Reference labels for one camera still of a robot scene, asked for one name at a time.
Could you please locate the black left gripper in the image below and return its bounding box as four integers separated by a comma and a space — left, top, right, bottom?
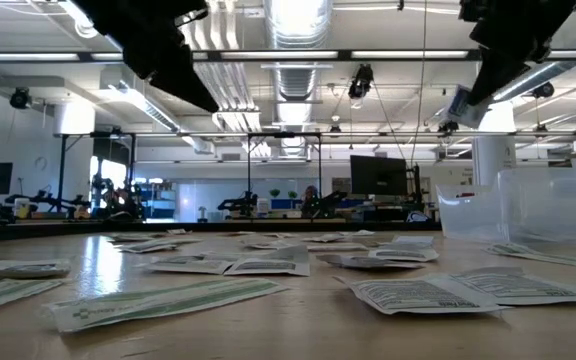
72, 0, 219, 114

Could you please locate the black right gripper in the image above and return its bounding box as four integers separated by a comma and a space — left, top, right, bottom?
460, 0, 576, 106

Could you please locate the white round column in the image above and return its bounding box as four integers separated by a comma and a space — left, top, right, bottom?
53, 99, 97, 136
471, 107, 518, 187

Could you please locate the black overhead light beam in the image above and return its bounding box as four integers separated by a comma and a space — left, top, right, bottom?
0, 48, 576, 63

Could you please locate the small clear plastic container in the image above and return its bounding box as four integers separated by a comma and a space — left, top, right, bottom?
436, 183, 507, 240

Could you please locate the large clear plastic container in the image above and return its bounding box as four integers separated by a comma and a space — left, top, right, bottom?
497, 159, 576, 256

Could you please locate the black computer monitor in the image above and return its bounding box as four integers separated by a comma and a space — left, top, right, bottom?
350, 154, 409, 197

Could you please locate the seated person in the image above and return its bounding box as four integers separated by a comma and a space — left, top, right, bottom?
301, 184, 320, 206

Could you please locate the white bottle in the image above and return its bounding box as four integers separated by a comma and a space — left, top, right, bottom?
13, 197, 32, 220

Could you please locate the black station frame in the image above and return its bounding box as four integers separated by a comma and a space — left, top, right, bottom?
245, 131, 324, 216
55, 130, 138, 217

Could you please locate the black ceiling camera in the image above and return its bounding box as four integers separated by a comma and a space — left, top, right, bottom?
347, 63, 375, 100

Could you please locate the black metal table frame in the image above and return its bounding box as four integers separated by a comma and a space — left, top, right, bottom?
0, 219, 442, 245

